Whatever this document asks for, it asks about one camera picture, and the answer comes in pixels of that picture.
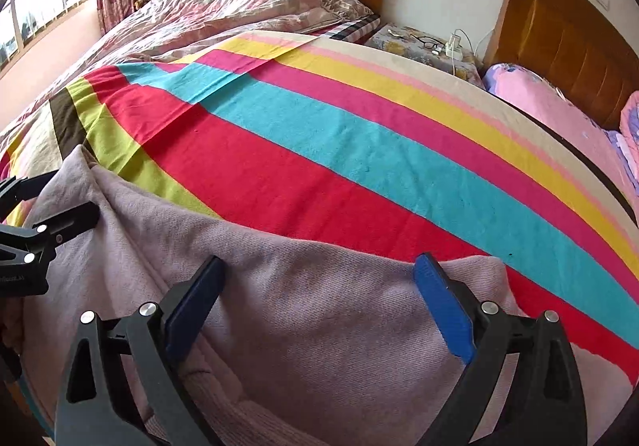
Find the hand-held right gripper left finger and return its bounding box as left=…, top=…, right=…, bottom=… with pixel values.
left=54, top=255, right=226, bottom=446

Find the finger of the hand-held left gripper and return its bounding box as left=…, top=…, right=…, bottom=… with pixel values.
left=0, top=200, right=101, bottom=272
left=0, top=170, right=60, bottom=216

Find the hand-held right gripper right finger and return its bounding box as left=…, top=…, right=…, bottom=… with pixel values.
left=413, top=252, right=589, bottom=446

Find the rainbow striped blanket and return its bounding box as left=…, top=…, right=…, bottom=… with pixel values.
left=0, top=29, right=639, bottom=387

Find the pink patterned bedding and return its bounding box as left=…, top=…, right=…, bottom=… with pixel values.
left=482, top=63, right=639, bottom=222

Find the white power strip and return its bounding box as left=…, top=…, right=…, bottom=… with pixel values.
left=439, top=32, right=465, bottom=61

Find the nightstand with floral cover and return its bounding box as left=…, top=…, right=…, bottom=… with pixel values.
left=363, top=23, right=485, bottom=88

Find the pink floral quilt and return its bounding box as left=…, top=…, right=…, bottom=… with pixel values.
left=0, top=0, right=375, bottom=137

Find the plaid bed sheet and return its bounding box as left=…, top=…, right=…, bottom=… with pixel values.
left=319, top=14, right=381, bottom=44

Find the panelled wooden headboard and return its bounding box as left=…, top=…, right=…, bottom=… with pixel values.
left=483, top=0, right=639, bottom=131

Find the white cable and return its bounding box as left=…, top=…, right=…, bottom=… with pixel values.
left=450, top=28, right=494, bottom=78

